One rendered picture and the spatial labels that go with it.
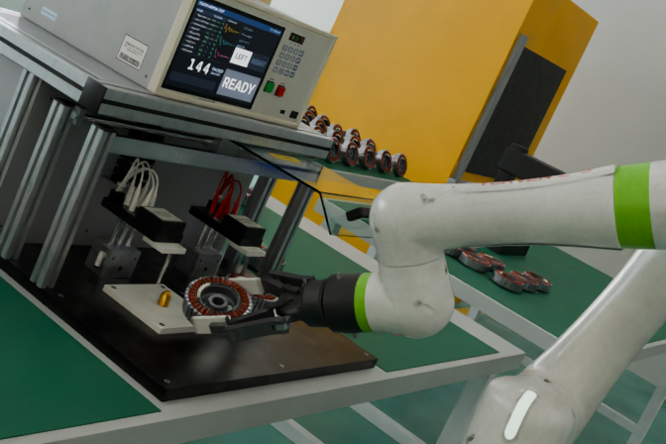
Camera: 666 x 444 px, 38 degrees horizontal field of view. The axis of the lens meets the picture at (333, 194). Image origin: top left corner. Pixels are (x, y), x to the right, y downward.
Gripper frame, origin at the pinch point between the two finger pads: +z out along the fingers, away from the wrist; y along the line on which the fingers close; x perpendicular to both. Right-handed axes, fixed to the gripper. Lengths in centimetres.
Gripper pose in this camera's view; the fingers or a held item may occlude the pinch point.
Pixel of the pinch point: (220, 304)
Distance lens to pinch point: 162.1
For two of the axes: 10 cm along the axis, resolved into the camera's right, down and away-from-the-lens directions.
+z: -9.1, 0.6, 4.1
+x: -2.3, -8.9, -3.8
